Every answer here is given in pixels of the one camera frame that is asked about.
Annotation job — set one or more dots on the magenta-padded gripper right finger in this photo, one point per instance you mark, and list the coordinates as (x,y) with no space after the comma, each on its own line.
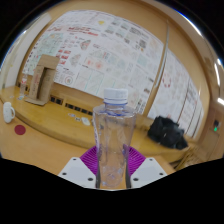
(148,171)

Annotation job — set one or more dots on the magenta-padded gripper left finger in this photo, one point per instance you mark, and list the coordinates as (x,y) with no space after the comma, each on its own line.
(78,171)

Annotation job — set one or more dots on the clear plastic water bottle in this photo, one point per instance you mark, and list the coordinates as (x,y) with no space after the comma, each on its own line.
(114,133)

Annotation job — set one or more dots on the black bag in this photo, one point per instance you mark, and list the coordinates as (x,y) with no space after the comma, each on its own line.
(166,131)

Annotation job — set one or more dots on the wooden chair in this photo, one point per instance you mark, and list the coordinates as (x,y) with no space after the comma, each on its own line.
(190,156)

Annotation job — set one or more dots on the white card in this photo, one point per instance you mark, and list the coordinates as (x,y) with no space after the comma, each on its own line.
(86,121)

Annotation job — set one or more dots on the small printed card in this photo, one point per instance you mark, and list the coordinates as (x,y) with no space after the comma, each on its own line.
(73,116)

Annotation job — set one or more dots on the flat round red coaster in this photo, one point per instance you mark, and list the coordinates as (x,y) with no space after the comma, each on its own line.
(20,129)

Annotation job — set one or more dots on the white ceramic mug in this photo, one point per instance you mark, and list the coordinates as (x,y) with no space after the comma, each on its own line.
(8,112)

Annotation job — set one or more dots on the brown cardboard stand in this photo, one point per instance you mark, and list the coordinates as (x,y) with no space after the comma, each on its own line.
(40,80)

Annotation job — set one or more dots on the narrow wall poster display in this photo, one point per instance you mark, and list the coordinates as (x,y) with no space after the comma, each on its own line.
(180,96)

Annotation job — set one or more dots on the large wall poster display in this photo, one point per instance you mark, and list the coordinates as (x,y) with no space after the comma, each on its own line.
(100,53)

